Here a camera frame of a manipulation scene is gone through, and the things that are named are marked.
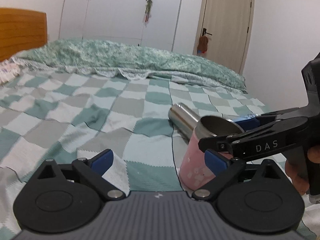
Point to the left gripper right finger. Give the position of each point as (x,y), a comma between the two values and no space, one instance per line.
(226,171)

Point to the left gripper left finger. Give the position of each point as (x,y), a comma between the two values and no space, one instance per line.
(91,171)

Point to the pink cup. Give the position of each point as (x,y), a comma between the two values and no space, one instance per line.
(194,173)

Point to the stainless steel cup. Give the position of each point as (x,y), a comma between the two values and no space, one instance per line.
(183,118)

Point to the person's right hand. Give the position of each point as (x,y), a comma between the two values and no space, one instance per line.
(291,171)

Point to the checkered green bedspread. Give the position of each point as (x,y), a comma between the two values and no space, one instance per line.
(67,116)

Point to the green floral duvet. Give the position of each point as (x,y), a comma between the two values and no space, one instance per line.
(109,59)

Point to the purple floral pillow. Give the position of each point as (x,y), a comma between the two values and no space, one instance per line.
(8,71)

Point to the beige door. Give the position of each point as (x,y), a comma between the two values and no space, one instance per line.
(227,24)

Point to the wooden headboard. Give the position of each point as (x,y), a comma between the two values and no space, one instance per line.
(21,29)

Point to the white wardrobe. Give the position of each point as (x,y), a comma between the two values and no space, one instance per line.
(121,21)

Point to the hanging ornament on wardrobe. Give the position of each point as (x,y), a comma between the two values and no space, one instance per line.
(147,11)

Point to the brown plush toy on handle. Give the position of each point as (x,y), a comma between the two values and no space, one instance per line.
(202,46)

